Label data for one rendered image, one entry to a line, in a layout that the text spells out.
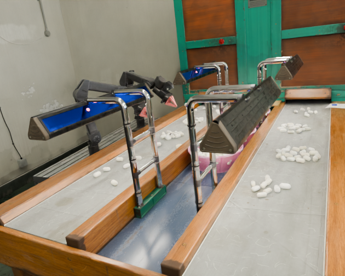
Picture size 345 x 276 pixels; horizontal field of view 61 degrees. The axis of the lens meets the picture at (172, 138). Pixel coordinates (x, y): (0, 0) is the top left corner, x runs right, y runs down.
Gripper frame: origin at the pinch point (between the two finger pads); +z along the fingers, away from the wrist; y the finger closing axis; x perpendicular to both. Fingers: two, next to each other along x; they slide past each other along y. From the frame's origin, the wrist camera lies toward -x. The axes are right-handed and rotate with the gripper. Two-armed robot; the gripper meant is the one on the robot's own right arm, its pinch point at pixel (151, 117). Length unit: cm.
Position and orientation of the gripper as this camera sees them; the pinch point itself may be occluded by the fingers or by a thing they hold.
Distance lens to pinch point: 180.6
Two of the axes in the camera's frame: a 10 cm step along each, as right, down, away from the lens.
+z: 7.6, 6.4, -1.4
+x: -4.9, 6.9, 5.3
